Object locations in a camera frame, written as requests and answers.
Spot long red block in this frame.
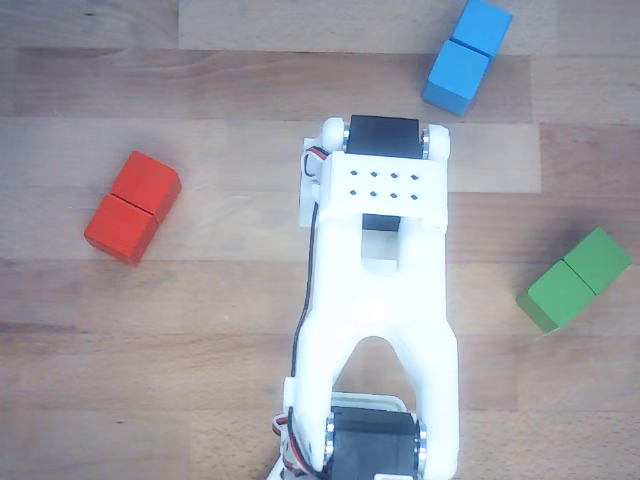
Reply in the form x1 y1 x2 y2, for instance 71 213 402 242
83 150 183 267

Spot long blue block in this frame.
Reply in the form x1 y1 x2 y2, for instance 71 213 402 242
422 0 514 118

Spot long green block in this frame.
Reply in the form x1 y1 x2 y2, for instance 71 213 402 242
515 226 632 335

